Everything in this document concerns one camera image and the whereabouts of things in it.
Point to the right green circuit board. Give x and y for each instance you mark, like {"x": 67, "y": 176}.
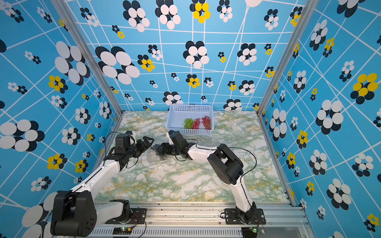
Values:
{"x": 250, "y": 232}

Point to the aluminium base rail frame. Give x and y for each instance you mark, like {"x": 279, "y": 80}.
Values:
{"x": 203, "y": 220}

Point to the aluminium corner post left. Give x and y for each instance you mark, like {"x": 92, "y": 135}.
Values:
{"x": 79, "y": 39}

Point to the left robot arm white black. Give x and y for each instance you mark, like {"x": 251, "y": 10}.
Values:
{"x": 74, "y": 213}

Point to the red grape bunch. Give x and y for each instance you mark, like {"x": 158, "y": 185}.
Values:
{"x": 196, "y": 124}
{"x": 206, "y": 121}

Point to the aluminium corner post right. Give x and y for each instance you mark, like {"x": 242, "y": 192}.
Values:
{"x": 308, "y": 9}

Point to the clear plastic clamshell container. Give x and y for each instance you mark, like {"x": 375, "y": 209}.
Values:
{"x": 151, "y": 161}

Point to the green circuit board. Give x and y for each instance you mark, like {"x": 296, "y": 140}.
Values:
{"x": 122, "y": 231}
{"x": 250, "y": 232}

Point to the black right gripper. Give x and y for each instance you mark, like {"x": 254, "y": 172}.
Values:
{"x": 165, "y": 149}

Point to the black grape bunch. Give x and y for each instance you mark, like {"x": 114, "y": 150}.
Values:
{"x": 158, "y": 153}

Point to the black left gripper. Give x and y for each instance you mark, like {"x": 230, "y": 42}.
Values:
{"x": 144, "y": 148}

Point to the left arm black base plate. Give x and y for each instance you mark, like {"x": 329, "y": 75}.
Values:
{"x": 137, "y": 216}

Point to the white perforated plastic basket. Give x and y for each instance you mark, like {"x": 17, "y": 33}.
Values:
{"x": 179, "y": 112}

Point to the left green circuit board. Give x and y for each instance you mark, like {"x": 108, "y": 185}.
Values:
{"x": 122, "y": 231}

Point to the green grape bunch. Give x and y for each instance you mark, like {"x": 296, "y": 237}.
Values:
{"x": 188, "y": 123}

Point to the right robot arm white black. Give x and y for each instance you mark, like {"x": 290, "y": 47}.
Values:
{"x": 227, "y": 166}

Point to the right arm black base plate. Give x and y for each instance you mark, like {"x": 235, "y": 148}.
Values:
{"x": 233, "y": 216}

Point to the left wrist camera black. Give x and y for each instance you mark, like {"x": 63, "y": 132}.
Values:
{"x": 124, "y": 141}

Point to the aluminium corner post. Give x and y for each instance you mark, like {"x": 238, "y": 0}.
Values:
{"x": 308, "y": 9}
{"x": 79, "y": 39}

